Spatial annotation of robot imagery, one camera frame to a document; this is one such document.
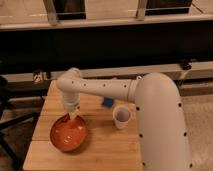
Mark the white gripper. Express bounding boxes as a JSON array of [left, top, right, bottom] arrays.
[[62, 93, 80, 120]]

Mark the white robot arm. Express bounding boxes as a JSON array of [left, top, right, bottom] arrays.
[[56, 68, 193, 171]]

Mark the orange ceramic bowl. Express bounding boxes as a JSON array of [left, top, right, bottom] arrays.
[[50, 114, 87, 152]]

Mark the small blue object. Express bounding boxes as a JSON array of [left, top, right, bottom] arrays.
[[102, 97, 114, 108]]

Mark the white paper cup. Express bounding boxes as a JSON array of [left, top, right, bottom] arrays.
[[112, 105, 131, 129]]

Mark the black office chair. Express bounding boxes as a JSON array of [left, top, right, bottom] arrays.
[[0, 75, 40, 170]]

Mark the black clamp with cable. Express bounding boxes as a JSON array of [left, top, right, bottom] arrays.
[[175, 59, 195, 90]]

